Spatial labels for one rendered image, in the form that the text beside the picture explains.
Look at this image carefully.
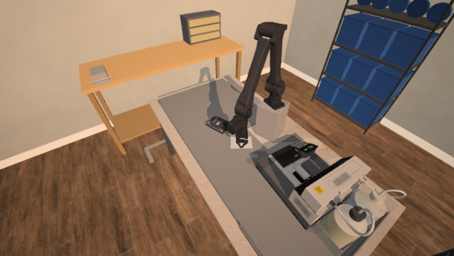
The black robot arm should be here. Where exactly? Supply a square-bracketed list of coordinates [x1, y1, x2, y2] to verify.
[223, 22, 287, 135]

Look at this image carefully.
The white multiwell plate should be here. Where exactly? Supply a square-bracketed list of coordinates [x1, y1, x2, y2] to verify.
[231, 137, 252, 149]

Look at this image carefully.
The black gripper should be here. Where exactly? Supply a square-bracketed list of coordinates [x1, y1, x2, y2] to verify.
[236, 126, 248, 148]

